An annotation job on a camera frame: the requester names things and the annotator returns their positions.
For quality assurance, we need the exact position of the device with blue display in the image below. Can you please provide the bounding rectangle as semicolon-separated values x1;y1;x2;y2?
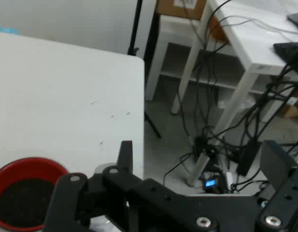
203;177;219;194

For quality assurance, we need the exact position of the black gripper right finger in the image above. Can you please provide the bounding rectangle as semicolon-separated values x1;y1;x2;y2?
256;139;298;232

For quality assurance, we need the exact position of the small cardboard box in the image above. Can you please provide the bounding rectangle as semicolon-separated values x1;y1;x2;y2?
283;88;298;119

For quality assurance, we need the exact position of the cyan foam mat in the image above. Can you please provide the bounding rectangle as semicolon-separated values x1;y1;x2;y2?
0;24;20;36

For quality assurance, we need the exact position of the black laptop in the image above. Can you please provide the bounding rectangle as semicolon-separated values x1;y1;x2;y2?
286;11;298;31

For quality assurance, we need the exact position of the black power adapter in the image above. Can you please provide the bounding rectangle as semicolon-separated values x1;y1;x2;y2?
236;139;262;177

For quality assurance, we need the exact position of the black tripod stand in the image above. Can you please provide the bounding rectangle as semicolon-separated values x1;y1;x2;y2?
128;0;162;140

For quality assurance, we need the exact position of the brown cardboard box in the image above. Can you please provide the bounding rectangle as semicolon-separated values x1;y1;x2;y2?
155;0;208;21

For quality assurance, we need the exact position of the grey desk cable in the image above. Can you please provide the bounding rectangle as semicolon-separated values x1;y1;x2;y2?
217;15;298;36

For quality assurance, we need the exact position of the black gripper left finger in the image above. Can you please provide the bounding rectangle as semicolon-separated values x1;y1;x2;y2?
43;140;220;232

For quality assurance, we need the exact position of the white side table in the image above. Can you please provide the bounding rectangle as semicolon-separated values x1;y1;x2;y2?
145;13;288;123

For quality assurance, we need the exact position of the black hanging cable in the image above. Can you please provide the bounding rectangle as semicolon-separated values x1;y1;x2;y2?
203;0;233;53

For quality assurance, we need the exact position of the red bowl with dark grounds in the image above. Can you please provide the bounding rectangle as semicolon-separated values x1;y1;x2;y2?
0;157;70;231

